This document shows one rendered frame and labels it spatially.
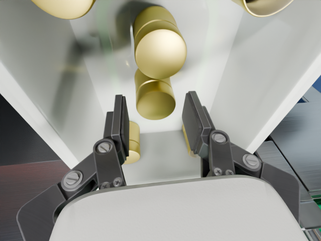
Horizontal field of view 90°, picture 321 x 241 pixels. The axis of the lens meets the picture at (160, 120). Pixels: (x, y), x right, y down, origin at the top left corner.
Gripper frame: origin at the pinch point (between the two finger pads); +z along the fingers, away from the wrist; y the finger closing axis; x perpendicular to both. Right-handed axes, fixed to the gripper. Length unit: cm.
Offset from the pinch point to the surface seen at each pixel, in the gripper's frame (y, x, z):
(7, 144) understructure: -48, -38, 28
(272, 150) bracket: 13.5, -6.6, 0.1
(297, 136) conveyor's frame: 17.7, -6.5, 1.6
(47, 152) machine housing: -33, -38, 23
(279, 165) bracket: 13.2, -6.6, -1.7
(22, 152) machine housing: -41, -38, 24
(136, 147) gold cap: -2.1, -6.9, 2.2
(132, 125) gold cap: -2.6, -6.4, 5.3
